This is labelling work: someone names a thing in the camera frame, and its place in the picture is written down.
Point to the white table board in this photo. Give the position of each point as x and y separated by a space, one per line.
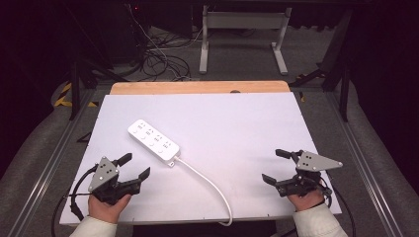
230 138

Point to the black metal stand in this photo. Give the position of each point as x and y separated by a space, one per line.
75 89
344 92

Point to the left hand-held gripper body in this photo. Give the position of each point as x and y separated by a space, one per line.
102 174

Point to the person's left hand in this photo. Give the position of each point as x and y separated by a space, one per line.
107 209

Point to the aluminium floor rail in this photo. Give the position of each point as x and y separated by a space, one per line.
365 164
49 168

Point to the white metal desk frame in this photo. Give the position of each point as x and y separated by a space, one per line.
243 20

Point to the white power strip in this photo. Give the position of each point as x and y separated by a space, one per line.
153 140

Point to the wooden table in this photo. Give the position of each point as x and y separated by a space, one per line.
184 87

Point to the person's right hand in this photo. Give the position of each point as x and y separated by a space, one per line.
306 200

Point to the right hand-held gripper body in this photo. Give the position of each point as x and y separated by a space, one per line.
313 163

